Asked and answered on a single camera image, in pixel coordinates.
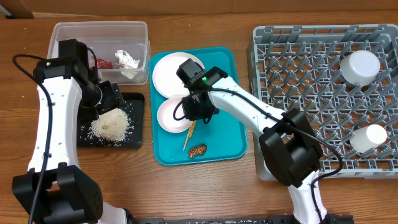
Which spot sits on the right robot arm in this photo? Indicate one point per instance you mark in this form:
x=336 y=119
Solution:
x=289 y=149

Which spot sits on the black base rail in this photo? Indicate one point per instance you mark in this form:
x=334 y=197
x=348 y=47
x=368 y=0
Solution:
x=278 y=219

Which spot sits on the pink bowl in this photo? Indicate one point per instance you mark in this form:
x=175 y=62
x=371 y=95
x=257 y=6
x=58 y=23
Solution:
x=166 y=120

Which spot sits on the brown food scrap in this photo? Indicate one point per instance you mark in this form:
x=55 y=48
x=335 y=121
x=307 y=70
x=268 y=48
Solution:
x=197 y=151

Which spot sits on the clear plastic bin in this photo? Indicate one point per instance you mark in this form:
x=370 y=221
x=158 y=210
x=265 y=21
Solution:
x=105 y=38

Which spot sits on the grey-white bowl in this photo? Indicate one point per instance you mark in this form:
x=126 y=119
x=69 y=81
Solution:
x=360 y=67

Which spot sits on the wooden chopstick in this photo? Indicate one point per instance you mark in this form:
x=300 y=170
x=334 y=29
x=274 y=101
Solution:
x=192 y=127
x=186 y=141

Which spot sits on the teal plastic tray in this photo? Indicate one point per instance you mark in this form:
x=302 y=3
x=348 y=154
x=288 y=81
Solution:
x=224 y=136

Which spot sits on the large white plate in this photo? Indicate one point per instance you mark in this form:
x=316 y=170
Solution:
x=164 y=75

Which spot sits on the white napkin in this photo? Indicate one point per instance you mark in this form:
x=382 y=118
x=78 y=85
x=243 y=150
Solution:
x=128 y=63

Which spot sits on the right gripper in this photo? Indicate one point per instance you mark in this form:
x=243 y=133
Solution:
x=192 y=115

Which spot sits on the rice pile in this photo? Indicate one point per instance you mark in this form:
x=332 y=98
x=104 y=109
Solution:
x=112 y=128

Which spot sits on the grey dishwasher rack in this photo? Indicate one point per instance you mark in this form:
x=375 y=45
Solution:
x=299 y=67

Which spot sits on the red snack wrapper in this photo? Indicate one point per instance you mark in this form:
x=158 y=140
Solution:
x=102 y=64

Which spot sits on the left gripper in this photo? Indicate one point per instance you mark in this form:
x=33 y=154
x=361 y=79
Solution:
x=114 y=96

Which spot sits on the black tray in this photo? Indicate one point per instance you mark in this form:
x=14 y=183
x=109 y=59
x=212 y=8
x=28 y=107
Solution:
x=134 y=107

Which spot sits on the white cup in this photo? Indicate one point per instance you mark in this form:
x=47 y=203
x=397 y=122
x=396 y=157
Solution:
x=368 y=137

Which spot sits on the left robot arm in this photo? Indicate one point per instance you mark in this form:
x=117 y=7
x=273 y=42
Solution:
x=55 y=189

